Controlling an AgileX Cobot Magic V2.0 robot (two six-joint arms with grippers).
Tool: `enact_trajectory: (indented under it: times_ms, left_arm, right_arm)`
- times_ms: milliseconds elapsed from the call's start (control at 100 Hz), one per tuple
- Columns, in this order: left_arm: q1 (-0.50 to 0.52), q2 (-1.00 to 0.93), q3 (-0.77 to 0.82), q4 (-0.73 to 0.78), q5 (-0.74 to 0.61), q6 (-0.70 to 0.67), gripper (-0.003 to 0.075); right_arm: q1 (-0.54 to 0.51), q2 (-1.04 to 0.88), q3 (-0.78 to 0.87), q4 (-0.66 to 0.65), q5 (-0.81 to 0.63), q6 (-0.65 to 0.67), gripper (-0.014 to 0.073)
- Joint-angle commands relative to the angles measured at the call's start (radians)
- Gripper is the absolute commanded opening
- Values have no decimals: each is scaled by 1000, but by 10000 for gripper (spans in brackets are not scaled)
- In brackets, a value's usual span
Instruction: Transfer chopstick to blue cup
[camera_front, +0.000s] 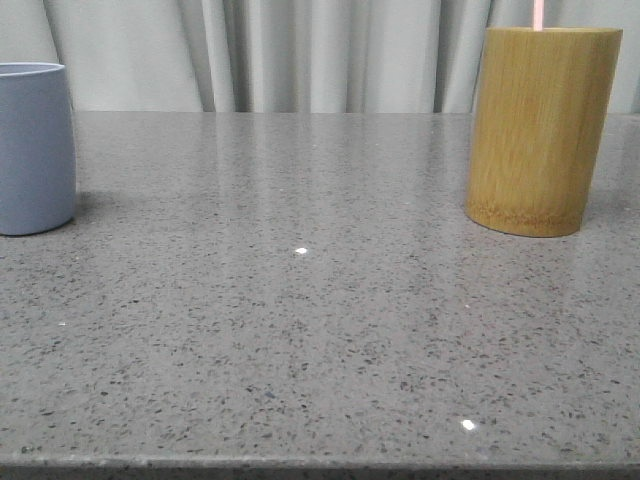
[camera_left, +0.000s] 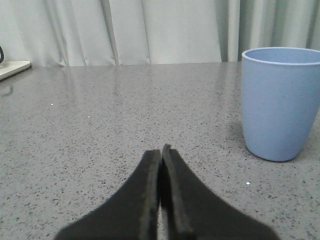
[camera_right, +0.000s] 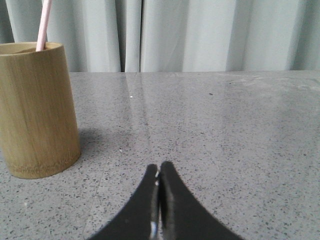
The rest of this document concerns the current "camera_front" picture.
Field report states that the blue plastic cup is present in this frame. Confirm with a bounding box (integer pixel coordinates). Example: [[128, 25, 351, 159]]
[[1, 62, 76, 236]]

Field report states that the grey white curtain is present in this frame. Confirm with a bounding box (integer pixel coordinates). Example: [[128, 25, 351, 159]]
[[0, 0, 640, 114]]

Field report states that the bamboo wooden cup holder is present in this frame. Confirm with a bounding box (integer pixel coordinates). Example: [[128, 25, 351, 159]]
[[465, 27, 623, 237]]

